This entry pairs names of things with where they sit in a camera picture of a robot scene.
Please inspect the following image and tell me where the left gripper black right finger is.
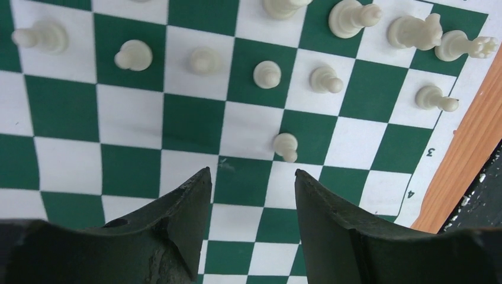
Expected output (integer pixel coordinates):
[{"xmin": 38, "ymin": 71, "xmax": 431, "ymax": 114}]
[{"xmin": 295, "ymin": 169, "xmax": 501, "ymax": 283}]

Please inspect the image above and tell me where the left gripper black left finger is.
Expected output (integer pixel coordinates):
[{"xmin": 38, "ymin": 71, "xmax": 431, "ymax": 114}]
[{"xmin": 1, "ymin": 167, "xmax": 212, "ymax": 283}]

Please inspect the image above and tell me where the green white chess mat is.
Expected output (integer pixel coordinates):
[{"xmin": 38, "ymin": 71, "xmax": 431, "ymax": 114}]
[{"xmin": 1, "ymin": 1, "xmax": 501, "ymax": 283}]

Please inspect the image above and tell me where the white knight on board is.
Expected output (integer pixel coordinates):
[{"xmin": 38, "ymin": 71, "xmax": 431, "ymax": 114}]
[{"xmin": 387, "ymin": 13, "xmax": 443, "ymax": 51}]

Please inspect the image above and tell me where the white piece board corner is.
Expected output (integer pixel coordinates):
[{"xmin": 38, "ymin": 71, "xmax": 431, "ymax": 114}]
[{"xmin": 435, "ymin": 30, "xmax": 499, "ymax": 62}]

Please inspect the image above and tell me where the white pawn off rank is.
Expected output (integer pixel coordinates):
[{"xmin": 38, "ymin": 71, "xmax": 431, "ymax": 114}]
[{"xmin": 272, "ymin": 133, "xmax": 298, "ymax": 163}]

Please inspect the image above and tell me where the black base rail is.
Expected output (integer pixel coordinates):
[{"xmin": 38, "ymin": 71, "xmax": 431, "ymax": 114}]
[{"xmin": 438, "ymin": 143, "xmax": 501, "ymax": 234}]

